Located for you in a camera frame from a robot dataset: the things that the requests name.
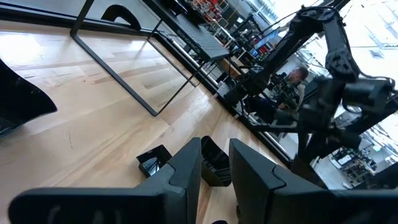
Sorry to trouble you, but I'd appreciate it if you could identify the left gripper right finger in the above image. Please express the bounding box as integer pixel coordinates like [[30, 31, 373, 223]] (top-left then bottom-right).
[[229, 138, 398, 224]]

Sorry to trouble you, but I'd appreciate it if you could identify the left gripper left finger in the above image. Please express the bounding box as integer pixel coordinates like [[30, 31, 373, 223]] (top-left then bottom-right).
[[7, 136, 203, 224]]

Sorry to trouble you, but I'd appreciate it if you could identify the black wavy-edged mini plate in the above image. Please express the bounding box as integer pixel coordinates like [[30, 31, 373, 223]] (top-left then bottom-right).
[[200, 135, 233, 188]]

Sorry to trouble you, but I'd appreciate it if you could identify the small black square mini plate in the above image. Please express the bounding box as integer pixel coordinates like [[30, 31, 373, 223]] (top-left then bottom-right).
[[136, 144, 174, 179]]

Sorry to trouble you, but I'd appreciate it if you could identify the black leaf-shaped mini plate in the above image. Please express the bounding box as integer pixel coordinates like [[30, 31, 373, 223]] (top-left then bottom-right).
[[0, 58, 58, 138]]

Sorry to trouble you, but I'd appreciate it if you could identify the person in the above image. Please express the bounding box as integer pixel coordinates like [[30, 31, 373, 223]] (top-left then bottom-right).
[[273, 65, 311, 125]]

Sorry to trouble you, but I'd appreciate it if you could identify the black perforated metal shelf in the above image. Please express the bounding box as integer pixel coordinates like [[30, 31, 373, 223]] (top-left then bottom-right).
[[70, 0, 233, 118]]

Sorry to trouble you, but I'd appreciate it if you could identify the black arch-shaped bracket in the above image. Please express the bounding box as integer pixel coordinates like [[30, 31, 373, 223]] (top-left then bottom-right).
[[100, 4, 142, 32]]

